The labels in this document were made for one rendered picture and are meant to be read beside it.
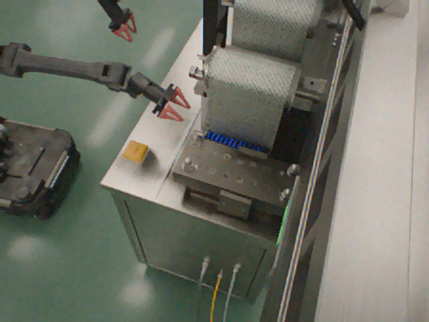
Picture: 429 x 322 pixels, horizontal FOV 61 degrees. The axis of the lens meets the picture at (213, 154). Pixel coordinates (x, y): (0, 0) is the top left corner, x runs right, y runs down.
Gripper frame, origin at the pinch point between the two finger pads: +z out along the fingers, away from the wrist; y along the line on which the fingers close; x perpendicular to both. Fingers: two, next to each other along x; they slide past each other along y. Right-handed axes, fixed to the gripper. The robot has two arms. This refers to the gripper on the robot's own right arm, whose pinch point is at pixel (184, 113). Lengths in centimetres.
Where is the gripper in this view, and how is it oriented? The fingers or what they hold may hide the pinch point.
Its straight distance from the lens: 121.5
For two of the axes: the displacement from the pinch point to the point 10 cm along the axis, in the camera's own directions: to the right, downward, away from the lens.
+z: 8.1, 5.4, 2.2
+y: -3.5, 7.6, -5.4
